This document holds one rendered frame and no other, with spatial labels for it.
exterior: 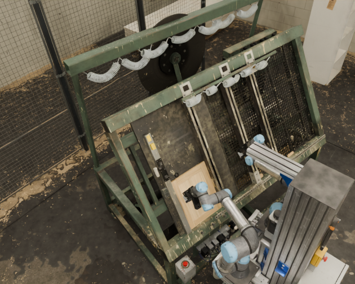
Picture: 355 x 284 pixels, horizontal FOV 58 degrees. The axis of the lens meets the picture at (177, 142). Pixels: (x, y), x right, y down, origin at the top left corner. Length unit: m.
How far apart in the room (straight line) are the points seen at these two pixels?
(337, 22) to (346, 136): 1.78
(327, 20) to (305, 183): 4.35
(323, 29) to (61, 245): 5.00
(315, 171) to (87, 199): 3.16
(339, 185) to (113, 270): 2.65
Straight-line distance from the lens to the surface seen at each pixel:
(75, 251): 4.06
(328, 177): 1.91
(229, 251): 1.96
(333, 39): 5.99
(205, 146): 2.77
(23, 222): 4.54
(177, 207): 2.75
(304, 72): 3.64
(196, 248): 3.00
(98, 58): 2.63
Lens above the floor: 3.40
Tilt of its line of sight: 44 degrees down
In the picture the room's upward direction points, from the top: 4 degrees counter-clockwise
